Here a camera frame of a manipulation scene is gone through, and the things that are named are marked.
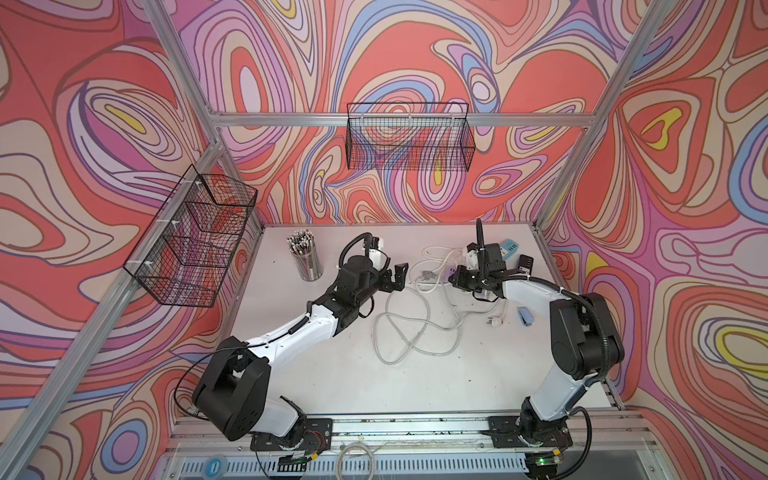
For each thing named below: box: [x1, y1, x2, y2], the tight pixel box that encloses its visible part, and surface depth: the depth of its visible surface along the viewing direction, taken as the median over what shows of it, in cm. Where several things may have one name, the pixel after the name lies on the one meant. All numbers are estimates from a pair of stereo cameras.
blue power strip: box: [500, 239, 520, 261], surface depth 111 cm
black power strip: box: [518, 255, 534, 275], surface depth 107 cm
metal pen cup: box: [287, 229, 324, 282], surface depth 95 cm
